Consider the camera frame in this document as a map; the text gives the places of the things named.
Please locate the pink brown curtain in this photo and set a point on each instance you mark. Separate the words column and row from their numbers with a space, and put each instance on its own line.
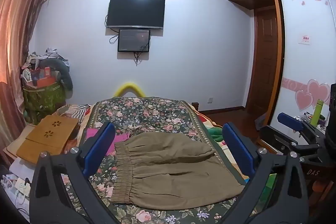
column 15, row 43

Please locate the dark bed post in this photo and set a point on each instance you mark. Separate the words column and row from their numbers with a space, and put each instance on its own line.
column 195, row 106

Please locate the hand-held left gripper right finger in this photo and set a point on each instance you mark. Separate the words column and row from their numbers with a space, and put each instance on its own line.
column 239, row 151

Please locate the green bottle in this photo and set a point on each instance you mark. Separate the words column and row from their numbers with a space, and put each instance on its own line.
column 316, row 113

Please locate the khaki pants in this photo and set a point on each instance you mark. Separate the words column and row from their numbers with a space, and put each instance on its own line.
column 170, row 174

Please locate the white heart sliding door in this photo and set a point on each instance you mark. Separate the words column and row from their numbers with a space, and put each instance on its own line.
column 302, row 69

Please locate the white wall socket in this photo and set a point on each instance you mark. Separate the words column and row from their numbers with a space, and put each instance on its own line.
column 210, row 100

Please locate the black wall television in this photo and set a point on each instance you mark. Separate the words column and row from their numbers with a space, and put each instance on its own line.
column 136, row 12

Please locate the yellow foam bumper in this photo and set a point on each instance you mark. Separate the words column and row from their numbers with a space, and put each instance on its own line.
column 129, row 86

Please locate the green patterned storage bag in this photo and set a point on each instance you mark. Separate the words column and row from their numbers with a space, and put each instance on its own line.
column 42, row 98

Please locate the brown wooden door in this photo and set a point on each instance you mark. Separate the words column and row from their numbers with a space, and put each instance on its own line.
column 263, row 61

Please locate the pink cloth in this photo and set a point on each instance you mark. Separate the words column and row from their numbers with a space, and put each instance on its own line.
column 121, row 138

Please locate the red orange box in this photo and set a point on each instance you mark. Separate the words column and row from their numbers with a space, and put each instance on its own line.
column 43, row 77

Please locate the striped cloth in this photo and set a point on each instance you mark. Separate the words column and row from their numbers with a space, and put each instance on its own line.
column 74, row 111

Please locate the bamboo lap desk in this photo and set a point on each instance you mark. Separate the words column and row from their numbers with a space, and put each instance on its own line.
column 44, row 140

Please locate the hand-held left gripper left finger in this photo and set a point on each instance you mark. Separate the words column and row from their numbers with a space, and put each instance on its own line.
column 98, row 146

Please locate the white papers clutter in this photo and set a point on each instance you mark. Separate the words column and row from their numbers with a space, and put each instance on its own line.
column 14, row 187

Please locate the red white door sticker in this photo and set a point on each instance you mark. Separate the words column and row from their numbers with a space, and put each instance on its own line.
column 305, row 39

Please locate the pile of light clothes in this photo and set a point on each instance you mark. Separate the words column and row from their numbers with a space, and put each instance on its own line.
column 46, row 56

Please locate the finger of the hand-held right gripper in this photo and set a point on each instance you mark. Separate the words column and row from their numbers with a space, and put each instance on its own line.
column 275, row 138
column 290, row 121

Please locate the dark floral bedspread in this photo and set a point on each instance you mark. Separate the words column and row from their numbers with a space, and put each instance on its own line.
column 147, row 113

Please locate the small black wall monitor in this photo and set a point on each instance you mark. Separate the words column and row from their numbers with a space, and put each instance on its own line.
column 134, row 40

